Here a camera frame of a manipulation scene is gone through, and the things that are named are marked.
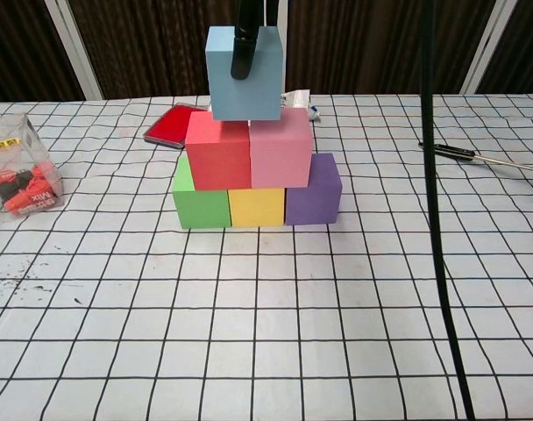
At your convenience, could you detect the metal spoon black handle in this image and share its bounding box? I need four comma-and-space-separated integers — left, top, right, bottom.
417, 140, 533, 170

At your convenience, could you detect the plastic bag of small items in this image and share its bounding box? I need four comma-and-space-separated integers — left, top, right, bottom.
0, 112, 65, 215

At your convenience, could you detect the purple foam cube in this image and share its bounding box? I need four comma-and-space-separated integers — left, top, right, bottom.
285, 152, 343, 226

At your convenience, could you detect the red ink pad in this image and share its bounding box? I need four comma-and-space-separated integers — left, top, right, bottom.
142, 103, 209, 150

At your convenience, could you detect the dark brown partition panel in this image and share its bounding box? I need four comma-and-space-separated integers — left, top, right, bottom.
68, 0, 267, 100
476, 0, 533, 96
0, 0, 86, 104
285, 0, 498, 96

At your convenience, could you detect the crumpled white snack bag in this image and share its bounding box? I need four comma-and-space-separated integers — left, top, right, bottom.
280, 89, 312, 111

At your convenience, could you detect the red foam cube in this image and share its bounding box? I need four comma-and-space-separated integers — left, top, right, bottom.
185, 111, 252, 191

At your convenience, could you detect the blue foam cube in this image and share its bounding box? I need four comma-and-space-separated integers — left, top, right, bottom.
204, 25, 286, 122

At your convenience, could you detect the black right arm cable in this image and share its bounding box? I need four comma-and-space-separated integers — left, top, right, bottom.
420, 0, 478, 421

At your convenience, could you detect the pink foam cube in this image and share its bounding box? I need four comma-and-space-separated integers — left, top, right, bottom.
248, 107, 315, 189

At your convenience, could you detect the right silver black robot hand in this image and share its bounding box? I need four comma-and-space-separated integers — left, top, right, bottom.
230, 0, 281, 81

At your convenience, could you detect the green foam cube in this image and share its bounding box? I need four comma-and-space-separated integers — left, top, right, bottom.
172, 155, 232, 230

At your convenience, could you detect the yellow foam cube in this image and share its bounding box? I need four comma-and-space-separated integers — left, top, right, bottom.
228, 187, 288, 228

